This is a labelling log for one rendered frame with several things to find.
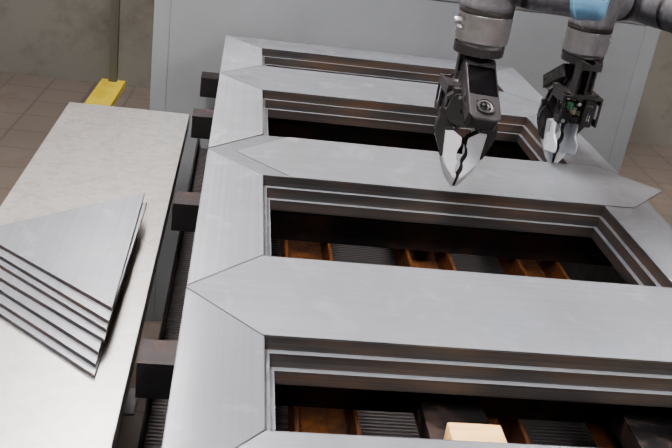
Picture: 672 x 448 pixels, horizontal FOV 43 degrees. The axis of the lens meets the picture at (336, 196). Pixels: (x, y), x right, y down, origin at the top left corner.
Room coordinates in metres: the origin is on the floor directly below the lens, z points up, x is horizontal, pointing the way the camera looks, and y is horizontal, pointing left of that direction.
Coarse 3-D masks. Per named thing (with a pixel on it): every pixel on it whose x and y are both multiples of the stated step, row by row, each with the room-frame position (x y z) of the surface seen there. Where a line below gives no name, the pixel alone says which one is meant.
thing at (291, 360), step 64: (320, 64) 2.00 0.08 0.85; (384, 64) 2.03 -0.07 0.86; (384, 128) 1.67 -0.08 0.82; (512, 128) 1.72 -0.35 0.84; (320, 192) 1.22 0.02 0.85; (384, 192) 1.24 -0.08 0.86; (448, 192) 1.25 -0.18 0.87; (640, 256) 1.14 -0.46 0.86; (320, 384) 0.77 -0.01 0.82; (384, 384) 0.78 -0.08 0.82; (448, 384) 0.79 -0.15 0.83; (512, 384) 0.80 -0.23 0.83; (576, 384) 0.81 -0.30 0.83; (640, 384) 0.82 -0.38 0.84
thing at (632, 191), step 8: (600, 168) 1.47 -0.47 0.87; (608, 176) 1.43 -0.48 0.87; (616, 176) 1.44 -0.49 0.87; (616, 184) 1.40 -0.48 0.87; (624, 184) 1.40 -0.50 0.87; (632, 184) 1.41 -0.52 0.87; (624, 192) 1.36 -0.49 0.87; (632, 192) 1.37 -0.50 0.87; (640, 192) 1.37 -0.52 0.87; (648, 192) 1.38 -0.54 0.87; (632, 200) 1.33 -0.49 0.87; (640, 200) 1.34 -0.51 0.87
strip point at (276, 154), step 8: (264, 144) 1.34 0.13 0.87; (272, 144) 1.35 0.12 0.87; (280, 144) 1.35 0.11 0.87; (288, 144) 1.36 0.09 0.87; (240, 152) 1.29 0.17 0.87; (248, 152) 1.30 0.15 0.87; (256, 152) 1.30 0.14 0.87; (264, 152) 1.31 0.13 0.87; (272, 152) 1.31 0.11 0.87; (280, 152) 1.32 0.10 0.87; (288, 152) 1.32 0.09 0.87; (256, 160) 1.27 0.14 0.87; (264, 160) 1.27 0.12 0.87; (272, 160) 1.28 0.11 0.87; (280, 160) 1.28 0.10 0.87; (288, 160) 1.29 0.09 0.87; (272, 168) 1.24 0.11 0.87; (280, 168) 1.25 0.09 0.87; (288, 168) 1.25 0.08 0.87
